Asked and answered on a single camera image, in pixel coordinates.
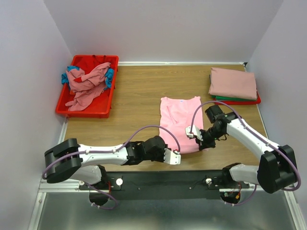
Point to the red plastic bin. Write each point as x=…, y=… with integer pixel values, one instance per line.
x=101, y=105

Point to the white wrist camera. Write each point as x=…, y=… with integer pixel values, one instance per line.
x=193, y=132
x=172, y=157

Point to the folded red shirt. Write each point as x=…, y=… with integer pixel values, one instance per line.
x=242, y=102

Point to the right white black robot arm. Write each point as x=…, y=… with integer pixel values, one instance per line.
x=277, y=169

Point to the blue crumpled shirt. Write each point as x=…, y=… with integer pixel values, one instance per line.
x=109, y=76

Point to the red shirt in bin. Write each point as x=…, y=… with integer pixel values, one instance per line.
x=88, y=63

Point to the folded dusty pink shirt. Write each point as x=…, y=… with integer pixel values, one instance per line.
x=233, y=83

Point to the crumpled dusty pink shirt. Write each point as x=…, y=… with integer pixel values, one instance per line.
x=86, y=86

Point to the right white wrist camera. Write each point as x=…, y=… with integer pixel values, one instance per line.
x=193, y=132

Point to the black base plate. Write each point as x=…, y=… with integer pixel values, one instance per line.
x=164, y=185

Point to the folded green shirt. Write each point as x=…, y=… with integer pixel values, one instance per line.
x=221, y=98

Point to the aluminium rail frame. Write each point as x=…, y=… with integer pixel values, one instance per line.
x=135, y=116

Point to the light pink t shirt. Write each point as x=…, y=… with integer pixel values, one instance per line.
x=176, y=115

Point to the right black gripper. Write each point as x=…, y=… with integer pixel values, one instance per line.
x=205, y=143

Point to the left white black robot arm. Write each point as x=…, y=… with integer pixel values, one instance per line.
x=70, y=160

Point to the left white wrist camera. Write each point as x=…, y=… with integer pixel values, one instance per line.
x=172, y=157

